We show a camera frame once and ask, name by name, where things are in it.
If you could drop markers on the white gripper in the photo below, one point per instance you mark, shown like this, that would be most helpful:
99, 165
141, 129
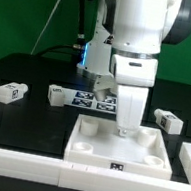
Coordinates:
134, 78

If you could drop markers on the white square table top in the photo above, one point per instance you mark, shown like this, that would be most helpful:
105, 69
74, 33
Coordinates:
96, 142

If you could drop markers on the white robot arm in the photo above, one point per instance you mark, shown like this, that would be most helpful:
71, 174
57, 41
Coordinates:
123, 54

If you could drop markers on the fiducial marker sheet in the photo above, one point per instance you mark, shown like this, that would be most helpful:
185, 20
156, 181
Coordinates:
87, 100

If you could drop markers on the white U-shaped obstacle fence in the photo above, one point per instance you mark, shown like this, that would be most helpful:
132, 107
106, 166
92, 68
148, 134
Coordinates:
55, 172

